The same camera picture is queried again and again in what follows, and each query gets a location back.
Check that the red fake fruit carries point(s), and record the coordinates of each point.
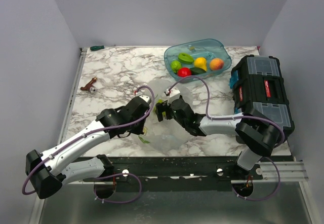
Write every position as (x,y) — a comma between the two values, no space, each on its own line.
(184,72)

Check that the teal plastic tray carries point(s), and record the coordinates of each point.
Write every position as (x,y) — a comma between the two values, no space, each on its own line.
(207,48)

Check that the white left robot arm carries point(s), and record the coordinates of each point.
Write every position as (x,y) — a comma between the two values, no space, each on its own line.
(47,172)

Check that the clear plastic bag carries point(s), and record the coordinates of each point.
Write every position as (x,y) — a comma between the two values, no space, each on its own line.
(166,135)

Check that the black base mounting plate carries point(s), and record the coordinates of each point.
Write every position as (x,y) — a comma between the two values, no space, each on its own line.
(175,174)

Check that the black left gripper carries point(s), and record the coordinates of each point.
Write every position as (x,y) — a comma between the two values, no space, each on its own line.
(139,131)

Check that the black tool box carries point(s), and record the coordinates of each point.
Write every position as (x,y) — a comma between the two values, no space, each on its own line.
(257,82)

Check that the green handled screwdriver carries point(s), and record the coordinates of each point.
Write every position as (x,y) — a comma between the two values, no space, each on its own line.
(101,47)

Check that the orange fake peach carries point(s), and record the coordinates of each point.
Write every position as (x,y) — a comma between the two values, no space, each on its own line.
(216,64)

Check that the brown metal-tipped tool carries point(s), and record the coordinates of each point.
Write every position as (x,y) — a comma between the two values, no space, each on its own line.
(89,87)

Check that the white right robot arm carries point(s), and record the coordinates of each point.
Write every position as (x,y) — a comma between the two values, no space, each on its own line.
(256,131)

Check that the green fake starfruit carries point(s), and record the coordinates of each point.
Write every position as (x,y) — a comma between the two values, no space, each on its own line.
(185,58)

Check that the dark green fake avocado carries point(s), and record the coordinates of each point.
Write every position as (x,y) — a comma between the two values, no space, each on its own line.
(196,70)

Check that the yellow fake fruit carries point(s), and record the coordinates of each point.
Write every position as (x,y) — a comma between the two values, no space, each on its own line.
(201,62)

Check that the aluminium side rail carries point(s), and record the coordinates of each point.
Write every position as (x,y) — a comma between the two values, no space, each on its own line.
(68,112)

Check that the light green fake pear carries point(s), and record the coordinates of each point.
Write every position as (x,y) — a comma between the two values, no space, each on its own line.
(159,106)

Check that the green fake fruit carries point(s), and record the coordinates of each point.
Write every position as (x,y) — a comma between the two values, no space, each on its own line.
(175,66)

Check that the aluminium front rail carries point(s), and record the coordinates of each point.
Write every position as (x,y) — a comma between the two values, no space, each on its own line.
(266,172)

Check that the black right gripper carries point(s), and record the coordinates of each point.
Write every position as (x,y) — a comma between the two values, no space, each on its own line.
(164,106)

